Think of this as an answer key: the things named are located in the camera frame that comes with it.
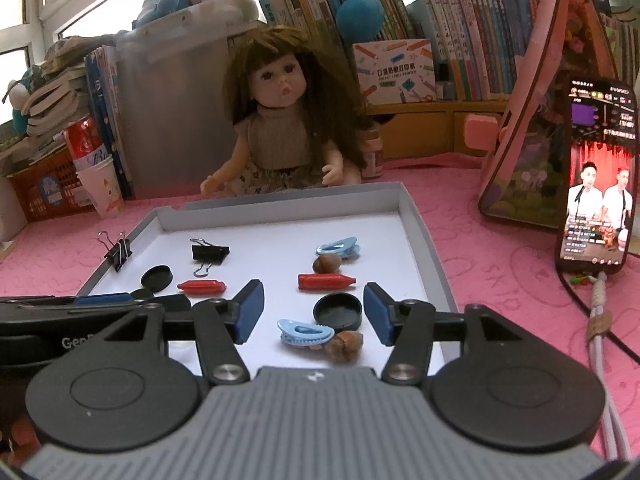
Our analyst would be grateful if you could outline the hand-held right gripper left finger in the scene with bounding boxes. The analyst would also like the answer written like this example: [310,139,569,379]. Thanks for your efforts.
[85,280,266,386]

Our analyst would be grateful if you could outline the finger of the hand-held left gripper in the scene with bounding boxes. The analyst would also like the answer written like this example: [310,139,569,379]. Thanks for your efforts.
[131,295,192,318]
[0,294,135,307]

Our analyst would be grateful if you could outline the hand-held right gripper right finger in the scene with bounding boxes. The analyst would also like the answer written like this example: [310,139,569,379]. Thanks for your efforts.
[364,282,551,386]

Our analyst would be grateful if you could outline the small black round lid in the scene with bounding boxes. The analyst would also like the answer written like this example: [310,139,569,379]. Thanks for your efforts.
[313,293,363,331]

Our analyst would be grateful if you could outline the brown wooden nut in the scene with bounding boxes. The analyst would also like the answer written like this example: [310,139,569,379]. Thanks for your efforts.
[324,331,364,363]
[312,253,343,274]

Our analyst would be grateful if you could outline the blue hair clip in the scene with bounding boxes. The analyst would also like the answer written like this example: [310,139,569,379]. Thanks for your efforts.
[316,236,361,260]
[277,318,334,348]

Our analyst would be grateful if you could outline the black binder clip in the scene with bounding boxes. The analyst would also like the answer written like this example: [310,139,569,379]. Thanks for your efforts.
[97,230,133,273]
[190,237,231,278]

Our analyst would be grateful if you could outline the grey cardboard box lid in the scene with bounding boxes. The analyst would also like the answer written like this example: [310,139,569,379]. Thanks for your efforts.
[75,181,458,361]

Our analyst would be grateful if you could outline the white paper cup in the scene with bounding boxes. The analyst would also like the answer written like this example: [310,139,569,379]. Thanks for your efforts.
[75,155,126,218]

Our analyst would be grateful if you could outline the orange plastic basket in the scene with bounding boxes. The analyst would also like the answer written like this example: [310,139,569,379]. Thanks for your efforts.
[7,152,96,223]

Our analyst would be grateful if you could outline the pink rabbit-print towel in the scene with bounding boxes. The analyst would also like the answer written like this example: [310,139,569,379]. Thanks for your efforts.
[0,167,640,461]

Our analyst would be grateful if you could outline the pink-lidded jar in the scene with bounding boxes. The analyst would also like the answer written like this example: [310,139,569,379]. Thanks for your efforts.
[360,127,385,181]

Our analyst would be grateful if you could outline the red soda can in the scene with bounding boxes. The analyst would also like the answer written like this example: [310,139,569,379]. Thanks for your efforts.
[63,116,106,171]

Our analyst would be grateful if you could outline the brown-haired doll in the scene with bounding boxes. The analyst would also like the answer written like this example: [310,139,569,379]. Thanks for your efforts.
[200,27,368,197]

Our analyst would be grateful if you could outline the upright blue books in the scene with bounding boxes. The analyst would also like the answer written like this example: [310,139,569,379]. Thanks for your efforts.
[84,45,135,200]

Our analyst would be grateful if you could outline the wooden drawer unit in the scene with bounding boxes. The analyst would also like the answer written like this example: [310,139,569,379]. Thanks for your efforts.
[365,100,511,161]

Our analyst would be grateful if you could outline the grey translucent storage box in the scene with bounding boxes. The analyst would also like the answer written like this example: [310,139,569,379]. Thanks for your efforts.
[115,20,266,198]

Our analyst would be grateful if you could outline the stack of worn books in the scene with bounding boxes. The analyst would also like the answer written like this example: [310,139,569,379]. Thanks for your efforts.
[22,35,118,161]

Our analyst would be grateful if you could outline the teal plush toy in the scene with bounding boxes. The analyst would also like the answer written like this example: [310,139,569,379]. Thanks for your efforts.
[7,67,31,131]

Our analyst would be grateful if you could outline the colourful printed carton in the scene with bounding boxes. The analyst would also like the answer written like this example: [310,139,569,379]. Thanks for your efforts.
[352,38,437,107]

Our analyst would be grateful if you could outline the black smartphone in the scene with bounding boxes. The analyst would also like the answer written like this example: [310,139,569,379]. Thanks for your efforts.
[556,76,637,275]

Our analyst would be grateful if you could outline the blue plush toy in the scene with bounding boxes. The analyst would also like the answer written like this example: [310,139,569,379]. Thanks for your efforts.
[132,0,193,28]

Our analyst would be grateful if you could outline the row of shelved books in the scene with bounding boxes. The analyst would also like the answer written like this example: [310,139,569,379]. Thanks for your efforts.
[250,0,640,103]

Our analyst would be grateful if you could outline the white braided cable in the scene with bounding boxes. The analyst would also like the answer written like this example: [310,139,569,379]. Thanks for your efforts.
[565,272,633,461]

